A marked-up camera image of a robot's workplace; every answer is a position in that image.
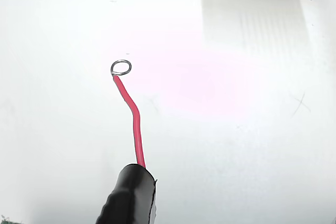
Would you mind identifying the red wire with metal loop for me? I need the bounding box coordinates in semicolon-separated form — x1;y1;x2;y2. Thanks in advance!
110;59;146;169

